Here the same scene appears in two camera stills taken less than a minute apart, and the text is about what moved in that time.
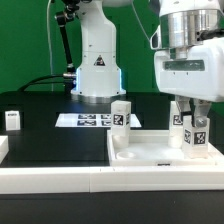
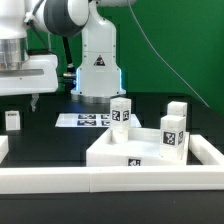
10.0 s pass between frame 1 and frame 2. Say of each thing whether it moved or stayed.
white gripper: moved
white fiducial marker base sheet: stayed
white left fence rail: stayed
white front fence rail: stayed
